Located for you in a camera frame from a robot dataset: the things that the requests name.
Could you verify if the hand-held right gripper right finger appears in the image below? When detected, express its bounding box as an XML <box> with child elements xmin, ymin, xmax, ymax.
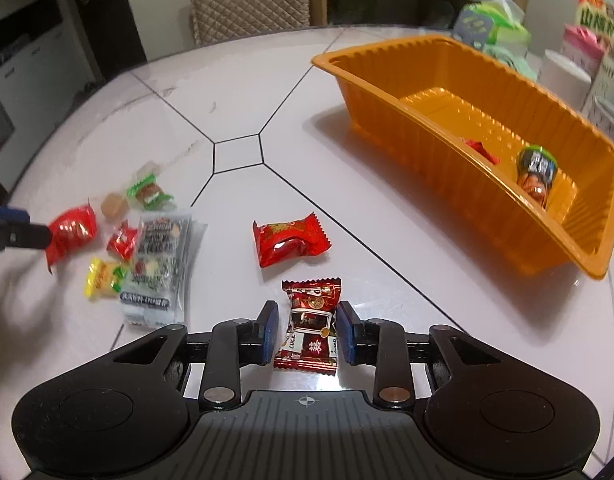
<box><xmin>335</xmin><ymin>300</ymin><xmax>503</xmax><ymax>409</ymax></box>

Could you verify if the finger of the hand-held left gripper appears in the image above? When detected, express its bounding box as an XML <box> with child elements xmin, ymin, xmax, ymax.
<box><xmin>0</xmin><ymin>204</ymin><xmax>32</xmax><ymax>226</ymax></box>
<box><xmin>0</xmin><ymin>223</ymin><xmax>54</xmax><ymax>262</ymax></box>

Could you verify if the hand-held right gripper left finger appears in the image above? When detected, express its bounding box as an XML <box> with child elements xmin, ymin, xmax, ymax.
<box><xmin>109</xmin><ymin>300</ymin><xmax>280</xmax><ymax>411</ymax></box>

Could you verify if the dark red candy packet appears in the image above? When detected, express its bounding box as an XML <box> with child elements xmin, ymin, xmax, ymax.
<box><xmin>273</xmin><ymin>277</ymin><xmax>343</xmax><ymax>377</ymax></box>

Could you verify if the red packet with white print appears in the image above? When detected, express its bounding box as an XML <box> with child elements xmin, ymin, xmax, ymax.
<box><xmin>45</xmin><ymin>204</ymin><xmax>98</xmax><ymax>277</ymax></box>

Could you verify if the yellow and green candy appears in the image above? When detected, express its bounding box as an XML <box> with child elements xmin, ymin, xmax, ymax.
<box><xmin>83</xmin><ymin>257</ymin><xmax>134</xmax><ymax>302</ymax></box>

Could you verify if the bright red zigzag-edged packet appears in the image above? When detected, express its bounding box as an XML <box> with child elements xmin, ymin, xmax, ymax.
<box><xmin>252</xmin><ymin>211</ymin><xmax>333</xmax><ymax>268</ymax></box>

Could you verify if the brown clear-wrapped candy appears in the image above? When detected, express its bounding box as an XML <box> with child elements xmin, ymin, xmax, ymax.
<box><xmin>100</xmin><ymin>191</ymin><xmax>128</xmax><ymax>221</ymax></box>

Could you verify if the small red candy packet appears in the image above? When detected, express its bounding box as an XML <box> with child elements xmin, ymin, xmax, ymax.
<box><xmin>106</xmin><ymin>221</ymin><xmax>139</xmax><ymax>262</ymax></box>

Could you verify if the long grey clear snack packet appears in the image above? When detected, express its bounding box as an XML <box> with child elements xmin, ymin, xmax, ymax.
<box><xmin>119</xmin><ymin>211</ymin><xmax>207</xmax><ymax>328</ymax></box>

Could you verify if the orange plastic tray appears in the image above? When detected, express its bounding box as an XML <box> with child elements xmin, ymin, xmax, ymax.
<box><xmin>311</xmin><ymin>35</ymin><xmax>614</xmax><ymax>281</ymax></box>

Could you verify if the white cabinet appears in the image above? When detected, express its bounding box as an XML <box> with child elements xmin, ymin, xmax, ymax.
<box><xmin>0</xmin><ymin>0</ymin><xmax>105</xmax><ymax>181</ymax></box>

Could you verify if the red folded candy packet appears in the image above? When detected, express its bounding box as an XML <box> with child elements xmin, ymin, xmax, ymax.
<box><xmin>463</xmin><ymin>137</ymin><xmax>501</xmax><ymax>165</ymax></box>

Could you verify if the dark green jelly cup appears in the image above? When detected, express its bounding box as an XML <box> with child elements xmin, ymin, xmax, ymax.
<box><xmin>516</xmin><ymin>144</ymin><xmax>559</xmax><ymax>207</ymax></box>

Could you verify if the beige quilted chair back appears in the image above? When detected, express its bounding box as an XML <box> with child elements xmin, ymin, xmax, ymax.
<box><xmin>184</xmin><ymin>0</ymin><xmax>313</xmax><ymax>47</ymax></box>

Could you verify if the plain white mug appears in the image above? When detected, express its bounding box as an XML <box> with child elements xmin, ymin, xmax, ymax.
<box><xmin>537</xmin><ymin>49</ymin><xmax>594</xmax><ymax>107</ymax></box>

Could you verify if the white mug with black figures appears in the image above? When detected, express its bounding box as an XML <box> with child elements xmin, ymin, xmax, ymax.
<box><xmin>581</xmin><ymin>95</ymin><xmax>614</xmax><ymax>158</ymax></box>

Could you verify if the green tissue pack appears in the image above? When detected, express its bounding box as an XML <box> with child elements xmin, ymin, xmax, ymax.
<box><xmin>451</xmin><ymin>0</ymin><xmax>534</xmax><ymax>70</ymax></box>

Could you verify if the pink lidded bottle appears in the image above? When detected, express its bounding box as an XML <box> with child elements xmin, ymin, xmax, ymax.
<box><xmin>560</xmin><ymin>24</ymin><xmax>608</xmax><ymax>86</ymax></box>

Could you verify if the green and yellow seed bag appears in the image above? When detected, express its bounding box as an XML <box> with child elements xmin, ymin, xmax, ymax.
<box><xmin>576</xmin><ymin>0</ymin><xmax>614</xmax><ymax>43</ymax></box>

